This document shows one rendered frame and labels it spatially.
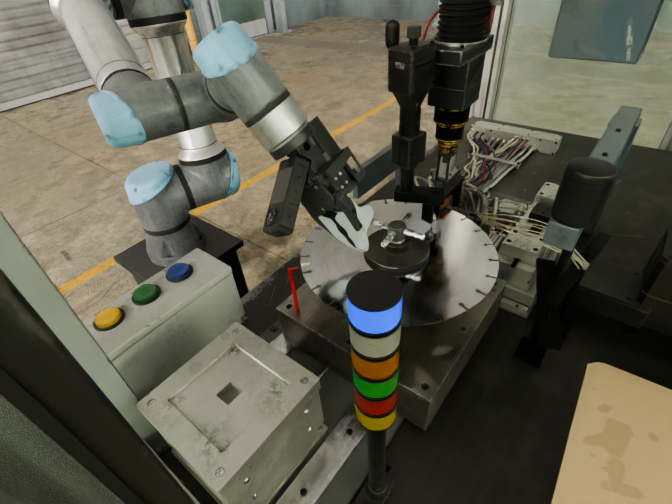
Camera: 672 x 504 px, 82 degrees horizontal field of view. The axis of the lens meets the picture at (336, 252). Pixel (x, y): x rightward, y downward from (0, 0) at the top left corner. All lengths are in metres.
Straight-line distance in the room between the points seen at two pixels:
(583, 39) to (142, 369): 0.84
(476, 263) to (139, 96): 0.55
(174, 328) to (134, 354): 0.07
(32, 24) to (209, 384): 6.05
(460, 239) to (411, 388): 0.27
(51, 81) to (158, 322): 5.90
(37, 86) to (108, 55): 5.77
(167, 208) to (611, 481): 0.97
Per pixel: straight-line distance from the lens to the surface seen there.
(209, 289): 0.77
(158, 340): 0.76
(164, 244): 1.07
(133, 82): 0.64
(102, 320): 0.76
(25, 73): 6.43
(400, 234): 0.64
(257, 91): 0.54
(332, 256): 0.67
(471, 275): 0.64
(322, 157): 0.59
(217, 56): 0.54
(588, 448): 0.76
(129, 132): 0.61
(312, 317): 0.71
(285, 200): 0.53
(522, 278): 0.84
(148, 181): 0.99
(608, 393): 0.83
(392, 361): 0.36
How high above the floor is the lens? 1.38
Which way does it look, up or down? 39 degrees down
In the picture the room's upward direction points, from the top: 5 degrees counter-clockwise
